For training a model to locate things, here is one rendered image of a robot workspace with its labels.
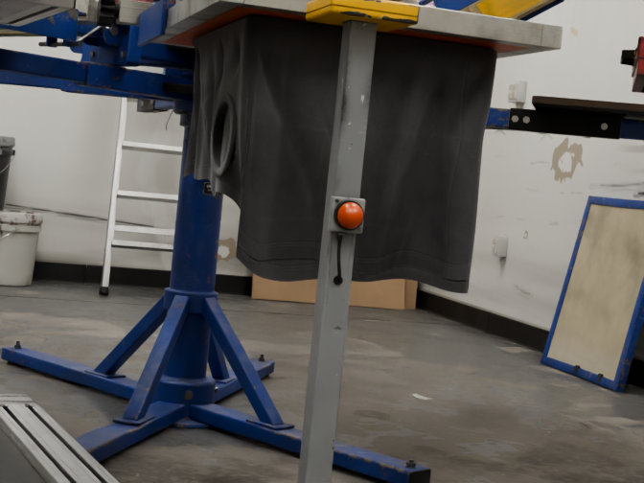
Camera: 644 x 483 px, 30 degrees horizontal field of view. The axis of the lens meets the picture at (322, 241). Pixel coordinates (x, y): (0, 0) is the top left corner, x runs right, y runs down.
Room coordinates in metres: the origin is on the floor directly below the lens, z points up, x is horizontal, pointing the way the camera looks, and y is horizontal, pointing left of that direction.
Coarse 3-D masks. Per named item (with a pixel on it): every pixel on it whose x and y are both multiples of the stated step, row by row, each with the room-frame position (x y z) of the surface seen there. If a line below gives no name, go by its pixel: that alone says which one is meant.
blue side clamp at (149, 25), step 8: (160, 0) 2.34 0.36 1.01; (152, 8) 2.42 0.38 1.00; (160, 8) 2.33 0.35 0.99; (168, 8) 2.31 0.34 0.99; (144, 16) 2.53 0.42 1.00; (152, 16) 2.41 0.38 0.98; (160, 16) 2.32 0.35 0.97; (144, 24) 2.52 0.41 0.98; (152, 24) 2.40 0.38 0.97; (160, 24) 2.31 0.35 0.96; (144, 32) 2.51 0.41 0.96; (152, 32) 2.39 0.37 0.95; (160, 32) 2.31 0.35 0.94; (144, 40) 2.50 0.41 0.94; (152, 40) 2.44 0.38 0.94
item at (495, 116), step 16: (544, 96) 2.92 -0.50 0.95; (496, 112) 3.12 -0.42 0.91; (512, 112) 3.11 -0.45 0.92; (528, 112) 3.10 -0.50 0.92; (544, 112) 3.09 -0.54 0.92; (560, 112) 3.09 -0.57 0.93; (576, 112) 3.06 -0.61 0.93; (592, 112) 3.02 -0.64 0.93; (608, 112) 3.01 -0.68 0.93; (624, 112) 2.96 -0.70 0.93; (640, 112) 2.91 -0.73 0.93; (512, 128) 3.11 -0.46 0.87; (528, 128) 3.10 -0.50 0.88; (544, 128) 3.09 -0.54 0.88; (560, 128) 3.09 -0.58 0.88; (576, 128) 3.08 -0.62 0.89; (592, 128) 3.07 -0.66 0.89; (608, 128) 3.06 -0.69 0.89; (624, 128) 3.05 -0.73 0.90; (640, 128) 3.05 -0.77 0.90
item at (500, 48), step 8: (384, 32) 2.03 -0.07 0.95; (392, 32) 2.02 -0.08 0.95; (400, 32) 2.01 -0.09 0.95; (408, 32) 2.00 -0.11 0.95; (416, 32) 1.99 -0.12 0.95; (440, 40) 2.07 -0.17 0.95; (448, 40) 2.06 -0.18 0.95; (456, 40) 2.05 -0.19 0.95; (464, 40) 2.04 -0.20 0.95; (472, 40) 2.03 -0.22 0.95; (496, 48) 2.10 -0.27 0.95; (504, 48) 2.09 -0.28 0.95; (512, 48) 2.08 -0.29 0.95; (520, 48) 2.06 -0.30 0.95; (528, 48) 2.05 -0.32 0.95
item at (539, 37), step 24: (192, 0) 2.07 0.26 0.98; (216, 0) 1.87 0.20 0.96; (240, 0) 1.86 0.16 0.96; (264, 0) 1.87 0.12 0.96; (288, 0) 1.88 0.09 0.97; (312, 0) 1.89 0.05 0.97; (168, 24) 2.29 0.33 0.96; (192, 24) 2.20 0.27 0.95; (432, 24) 1.95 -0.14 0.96; (456, 24) 1.97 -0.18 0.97; (480, 24) 1.98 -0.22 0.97; (504, 24) 1.99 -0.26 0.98; (528, 24) 2.00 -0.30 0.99; (552, 48) 2.02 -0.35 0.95
